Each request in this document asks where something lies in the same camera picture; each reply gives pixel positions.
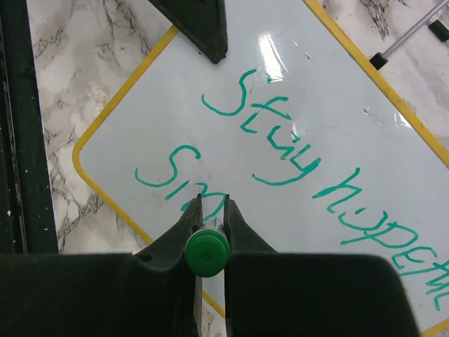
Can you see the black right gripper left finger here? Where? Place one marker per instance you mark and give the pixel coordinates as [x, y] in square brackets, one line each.
[150, 293]

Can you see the wire whiteboard stand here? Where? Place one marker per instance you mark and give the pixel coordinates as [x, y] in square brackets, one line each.
[437, 28]

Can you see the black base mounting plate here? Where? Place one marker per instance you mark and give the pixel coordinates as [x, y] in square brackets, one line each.
[27, 217]

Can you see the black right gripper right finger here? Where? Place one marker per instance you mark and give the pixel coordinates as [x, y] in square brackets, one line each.
[268, 293]

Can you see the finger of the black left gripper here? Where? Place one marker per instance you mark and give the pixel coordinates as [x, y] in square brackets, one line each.
[203, 22]

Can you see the white whiteboard marker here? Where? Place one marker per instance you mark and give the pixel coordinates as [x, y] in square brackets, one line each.
[207, 251]

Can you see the yellow framed whiteboard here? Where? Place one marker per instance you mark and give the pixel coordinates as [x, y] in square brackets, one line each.
[317, 149]

